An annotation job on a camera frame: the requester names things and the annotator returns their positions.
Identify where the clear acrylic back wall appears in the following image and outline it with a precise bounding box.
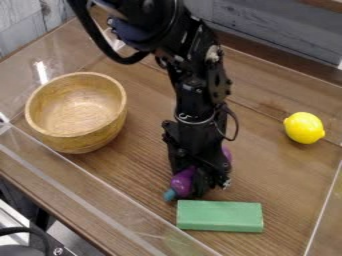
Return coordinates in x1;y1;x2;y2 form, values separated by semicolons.
84;9;342;148

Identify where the clear acrylic wall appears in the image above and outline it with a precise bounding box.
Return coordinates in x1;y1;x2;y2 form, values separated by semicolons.
0;113;220;256
84;9;342;148

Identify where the yellow toy lemon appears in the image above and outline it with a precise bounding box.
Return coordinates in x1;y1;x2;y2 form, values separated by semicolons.
283;112;325;145

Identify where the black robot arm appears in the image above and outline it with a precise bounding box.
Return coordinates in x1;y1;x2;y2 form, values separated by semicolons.
66;0;236;201

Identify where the green rectangular block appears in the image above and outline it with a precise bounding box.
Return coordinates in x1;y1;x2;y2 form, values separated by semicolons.
176;200;264;233

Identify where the black cable on floor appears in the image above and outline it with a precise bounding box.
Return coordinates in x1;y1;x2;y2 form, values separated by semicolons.
0;225;47;256

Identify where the brown wooden bowl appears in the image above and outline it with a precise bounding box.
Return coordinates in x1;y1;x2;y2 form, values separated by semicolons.
25;72;126;154

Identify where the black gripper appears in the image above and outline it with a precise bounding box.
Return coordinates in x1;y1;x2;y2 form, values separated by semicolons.
161;114;230;198

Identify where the clear acrylic corner bracket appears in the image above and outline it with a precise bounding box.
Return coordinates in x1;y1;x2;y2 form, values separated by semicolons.
85;13;133;53

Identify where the clear acrylic front wall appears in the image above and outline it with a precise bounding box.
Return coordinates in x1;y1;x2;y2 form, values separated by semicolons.
0;113;220;256

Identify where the purple toy eggplant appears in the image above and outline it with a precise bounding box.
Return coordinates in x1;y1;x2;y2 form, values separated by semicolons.
162;147;232;201

